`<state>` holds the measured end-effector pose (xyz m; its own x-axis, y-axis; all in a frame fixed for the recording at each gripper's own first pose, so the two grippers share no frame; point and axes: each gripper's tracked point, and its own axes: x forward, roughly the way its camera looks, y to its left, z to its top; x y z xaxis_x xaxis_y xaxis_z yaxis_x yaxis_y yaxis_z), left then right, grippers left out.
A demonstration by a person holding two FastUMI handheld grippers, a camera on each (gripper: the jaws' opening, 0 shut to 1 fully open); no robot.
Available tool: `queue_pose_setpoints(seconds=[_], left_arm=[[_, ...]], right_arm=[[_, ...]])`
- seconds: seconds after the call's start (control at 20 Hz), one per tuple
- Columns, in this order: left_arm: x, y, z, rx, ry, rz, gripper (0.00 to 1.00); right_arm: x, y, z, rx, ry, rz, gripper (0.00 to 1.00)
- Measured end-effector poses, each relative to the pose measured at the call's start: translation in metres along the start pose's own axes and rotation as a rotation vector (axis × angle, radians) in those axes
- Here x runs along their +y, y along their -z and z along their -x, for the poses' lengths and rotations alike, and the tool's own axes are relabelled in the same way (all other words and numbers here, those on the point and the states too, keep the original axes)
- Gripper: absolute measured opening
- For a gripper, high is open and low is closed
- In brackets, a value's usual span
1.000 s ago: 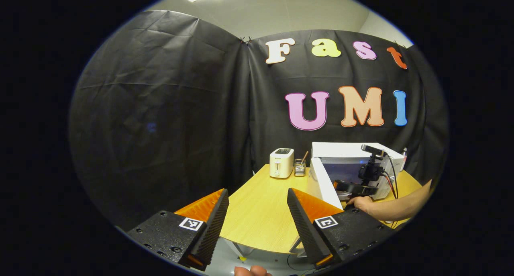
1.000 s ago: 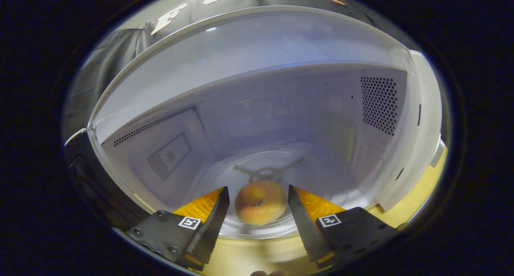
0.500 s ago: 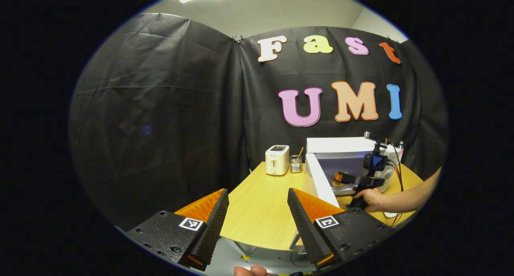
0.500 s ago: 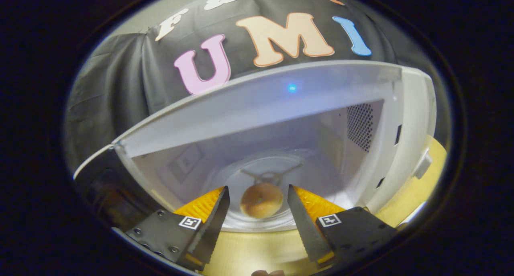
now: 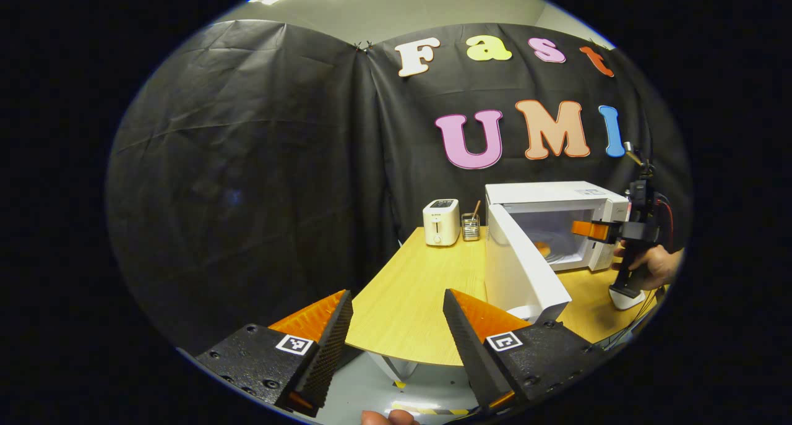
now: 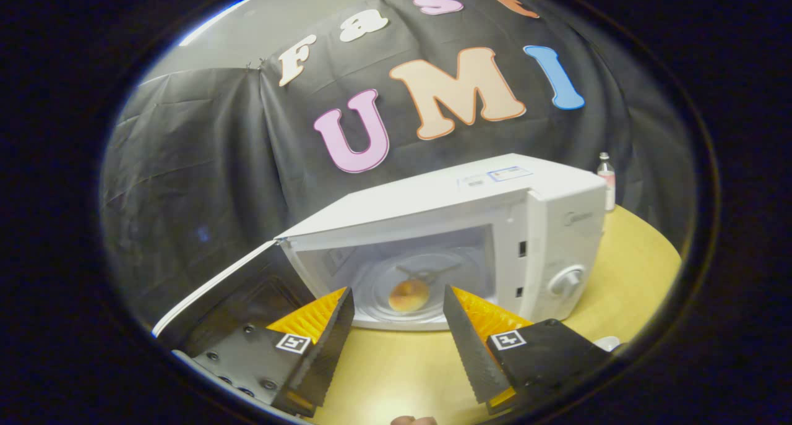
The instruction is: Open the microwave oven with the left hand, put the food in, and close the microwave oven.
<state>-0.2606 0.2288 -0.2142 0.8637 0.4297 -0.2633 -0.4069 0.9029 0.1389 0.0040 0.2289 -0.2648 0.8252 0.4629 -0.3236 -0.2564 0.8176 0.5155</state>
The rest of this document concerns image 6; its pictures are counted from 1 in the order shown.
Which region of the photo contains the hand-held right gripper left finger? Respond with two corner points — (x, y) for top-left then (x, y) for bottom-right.
(176, 287), (355, 418)

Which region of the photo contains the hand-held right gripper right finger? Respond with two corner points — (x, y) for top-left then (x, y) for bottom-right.
(442, 285), (613, 414)

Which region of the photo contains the glazed donut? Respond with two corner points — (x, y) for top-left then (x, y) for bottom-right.
(388, 279), (431, 313)

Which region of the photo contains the white microwave oven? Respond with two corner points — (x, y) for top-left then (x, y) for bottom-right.
(153, 153), (607, 351)

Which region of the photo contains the black backdrop cloth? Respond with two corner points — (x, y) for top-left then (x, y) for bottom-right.
(99, 0), (697, 327)

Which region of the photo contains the small clear bottle pink label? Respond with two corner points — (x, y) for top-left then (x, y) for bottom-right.
(597, 153), (617, 212)

